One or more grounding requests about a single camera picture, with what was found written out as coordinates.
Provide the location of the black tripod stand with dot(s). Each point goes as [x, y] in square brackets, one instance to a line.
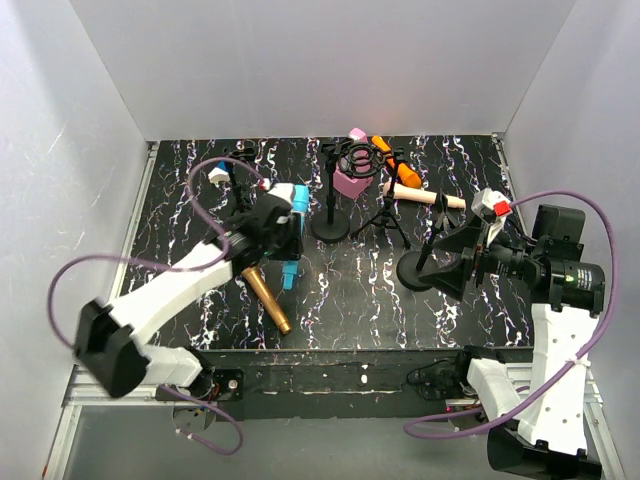
[238, 180]
[385, 218]

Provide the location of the gold microphone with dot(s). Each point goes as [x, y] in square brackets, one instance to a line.
[254, 277]

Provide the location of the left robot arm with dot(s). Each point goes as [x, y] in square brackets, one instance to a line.
[113, 340]

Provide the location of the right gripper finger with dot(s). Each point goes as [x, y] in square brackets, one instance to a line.
[451, 279]
[456, 240]

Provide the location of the white blue small microphone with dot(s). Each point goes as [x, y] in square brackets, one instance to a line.
[219, 174]

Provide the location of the beige microphone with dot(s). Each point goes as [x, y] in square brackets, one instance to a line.
[423, 196]

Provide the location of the right round base stand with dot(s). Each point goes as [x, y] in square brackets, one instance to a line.
[409, 269]

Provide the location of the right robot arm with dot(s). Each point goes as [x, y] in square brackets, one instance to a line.
[542, 438]

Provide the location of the orange microphone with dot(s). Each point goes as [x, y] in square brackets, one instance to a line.
[406, 175]

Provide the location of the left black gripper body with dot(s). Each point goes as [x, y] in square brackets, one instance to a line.
[292, 236]

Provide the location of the round base shock-mount stand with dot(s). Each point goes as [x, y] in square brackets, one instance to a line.
[357, 161]

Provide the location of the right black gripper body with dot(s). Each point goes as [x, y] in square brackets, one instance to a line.
[480, 257]

